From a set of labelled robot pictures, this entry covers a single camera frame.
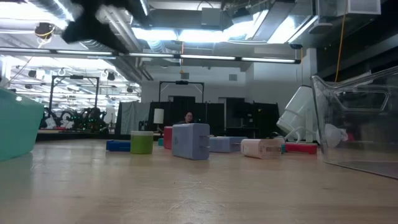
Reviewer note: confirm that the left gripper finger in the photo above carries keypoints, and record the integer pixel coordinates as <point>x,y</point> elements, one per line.
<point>133,12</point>
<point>84,31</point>

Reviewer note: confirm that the blue digital clock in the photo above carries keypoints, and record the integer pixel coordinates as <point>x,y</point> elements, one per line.
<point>118,146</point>

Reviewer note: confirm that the green adapter with white cap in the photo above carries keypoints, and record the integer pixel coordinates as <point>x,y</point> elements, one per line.
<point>141,144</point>

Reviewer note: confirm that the red wall charger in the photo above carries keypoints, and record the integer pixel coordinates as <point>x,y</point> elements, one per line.
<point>168,138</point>

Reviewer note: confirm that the periwinkle blue wall charger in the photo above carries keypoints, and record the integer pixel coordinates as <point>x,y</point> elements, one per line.
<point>189,141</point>

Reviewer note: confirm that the pale pink wall charger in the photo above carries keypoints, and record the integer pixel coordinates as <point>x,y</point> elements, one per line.
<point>259,149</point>

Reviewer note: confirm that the red digital clock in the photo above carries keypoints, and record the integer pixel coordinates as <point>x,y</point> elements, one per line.
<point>301,148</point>

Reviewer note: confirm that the black round hanging fixture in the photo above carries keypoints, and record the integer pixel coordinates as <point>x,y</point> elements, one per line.
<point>45,30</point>

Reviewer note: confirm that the long linear light bar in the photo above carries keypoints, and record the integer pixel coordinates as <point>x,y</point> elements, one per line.
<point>205,57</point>

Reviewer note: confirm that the background robot workstation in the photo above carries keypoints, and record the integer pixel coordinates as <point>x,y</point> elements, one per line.
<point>77,119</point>

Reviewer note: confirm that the grey curtain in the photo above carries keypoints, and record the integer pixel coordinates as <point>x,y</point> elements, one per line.
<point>132,116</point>

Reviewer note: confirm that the background long table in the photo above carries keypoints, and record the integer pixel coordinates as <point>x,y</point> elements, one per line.
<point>77,136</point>

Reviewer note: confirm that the white rectangular shade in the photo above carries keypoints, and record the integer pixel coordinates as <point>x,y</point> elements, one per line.
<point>159,115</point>

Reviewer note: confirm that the teal plastic bin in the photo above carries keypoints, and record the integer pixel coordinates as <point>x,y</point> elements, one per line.
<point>18,124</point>

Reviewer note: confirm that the person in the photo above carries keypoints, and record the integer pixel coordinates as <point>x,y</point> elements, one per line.
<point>188,117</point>

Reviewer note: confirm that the black curtain panels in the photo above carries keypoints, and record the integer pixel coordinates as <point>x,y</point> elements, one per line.
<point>214,115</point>

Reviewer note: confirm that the white cylindrical device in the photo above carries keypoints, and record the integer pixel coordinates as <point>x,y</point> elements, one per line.
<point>297,112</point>

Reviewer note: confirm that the clear plastic bin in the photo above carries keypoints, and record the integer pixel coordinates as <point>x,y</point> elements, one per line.
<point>323,93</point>

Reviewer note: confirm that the white round puck device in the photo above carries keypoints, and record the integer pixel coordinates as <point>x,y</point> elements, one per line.
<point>334,135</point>

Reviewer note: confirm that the black metal frame rig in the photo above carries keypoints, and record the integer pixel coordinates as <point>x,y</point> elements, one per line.
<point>182,82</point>
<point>74,76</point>

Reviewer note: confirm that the grey wall vent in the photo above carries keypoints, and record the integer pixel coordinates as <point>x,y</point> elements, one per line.
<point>184,75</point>
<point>233,77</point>

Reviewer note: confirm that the black security camera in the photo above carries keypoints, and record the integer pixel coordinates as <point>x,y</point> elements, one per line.
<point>295,46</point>

